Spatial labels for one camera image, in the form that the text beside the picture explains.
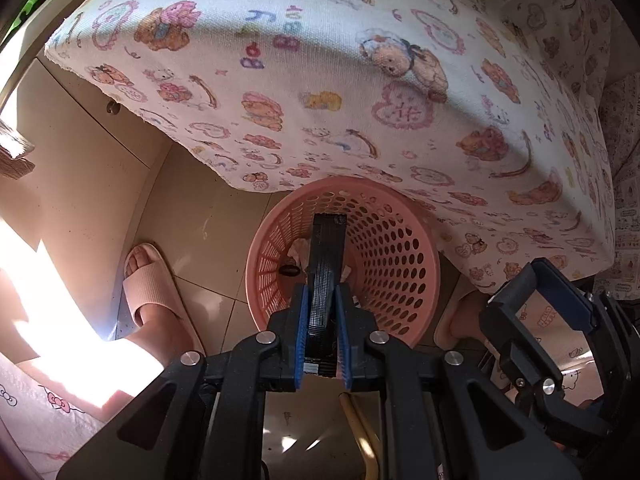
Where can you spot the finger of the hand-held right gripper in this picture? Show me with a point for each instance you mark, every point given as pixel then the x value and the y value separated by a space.
pixel 565 300
pixel 500 330

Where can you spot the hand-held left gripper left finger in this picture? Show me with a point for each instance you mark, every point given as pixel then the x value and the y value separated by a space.
pixel 299 345

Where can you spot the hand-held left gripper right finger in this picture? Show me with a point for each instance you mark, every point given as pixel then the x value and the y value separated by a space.
pixel 344 345

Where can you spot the black plastic spoon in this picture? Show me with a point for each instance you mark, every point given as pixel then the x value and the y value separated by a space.
pixel 289 270

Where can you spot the black plastic clamp part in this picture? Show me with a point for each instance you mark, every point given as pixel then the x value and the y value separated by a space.
pixel 325 270

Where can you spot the pink plastic basket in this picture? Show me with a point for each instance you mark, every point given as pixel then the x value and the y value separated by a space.
pixel 390 260

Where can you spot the person's right foot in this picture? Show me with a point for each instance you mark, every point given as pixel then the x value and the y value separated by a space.
pixel 470 315

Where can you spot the person's foot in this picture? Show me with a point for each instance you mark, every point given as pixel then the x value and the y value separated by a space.
pixel 162 327
pixel 470 315

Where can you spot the pink slipper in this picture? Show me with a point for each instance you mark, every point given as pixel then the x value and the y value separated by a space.
pixel 155 290
pixel 445 322

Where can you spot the yellow curved tube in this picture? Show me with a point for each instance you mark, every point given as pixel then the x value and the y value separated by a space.
pixel 362 430

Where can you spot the pink patterned cloth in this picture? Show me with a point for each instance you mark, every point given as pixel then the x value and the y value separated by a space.
pixel 627 185

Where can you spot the person's left foot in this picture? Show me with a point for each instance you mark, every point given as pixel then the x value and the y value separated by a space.
pixel 162 327

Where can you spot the white cat print pants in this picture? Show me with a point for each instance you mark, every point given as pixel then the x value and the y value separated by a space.
pixel 30 410

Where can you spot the cream low cabinet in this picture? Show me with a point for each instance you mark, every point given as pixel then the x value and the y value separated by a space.
pixel 75 160

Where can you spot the bear print cloth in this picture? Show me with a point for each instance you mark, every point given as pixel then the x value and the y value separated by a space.
pixel 350 35

